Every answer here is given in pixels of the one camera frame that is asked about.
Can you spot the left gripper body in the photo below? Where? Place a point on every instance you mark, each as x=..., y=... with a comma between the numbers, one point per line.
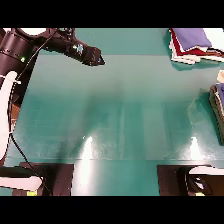
x=91, y=56

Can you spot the cream garment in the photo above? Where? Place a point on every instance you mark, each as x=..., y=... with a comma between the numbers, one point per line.
x=221, y=76

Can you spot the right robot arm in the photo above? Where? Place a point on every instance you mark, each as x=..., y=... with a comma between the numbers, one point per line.
x=200, y=180

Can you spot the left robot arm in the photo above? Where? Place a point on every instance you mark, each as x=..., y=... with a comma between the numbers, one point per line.
x=15, y=50

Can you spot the dark red garment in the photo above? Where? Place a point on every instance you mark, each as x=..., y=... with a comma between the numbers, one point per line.
x=181, y=50

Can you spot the white garment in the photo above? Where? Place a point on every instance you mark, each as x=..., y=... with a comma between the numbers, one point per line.
x=186, y=60
x=215, y=38

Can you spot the blue garment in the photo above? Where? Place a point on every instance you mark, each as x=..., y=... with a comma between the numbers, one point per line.
x=190, y=37
x=220, y=95

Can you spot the brown garment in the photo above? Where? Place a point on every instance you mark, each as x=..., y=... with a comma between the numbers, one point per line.
x=216, y=120
x=213, y=53

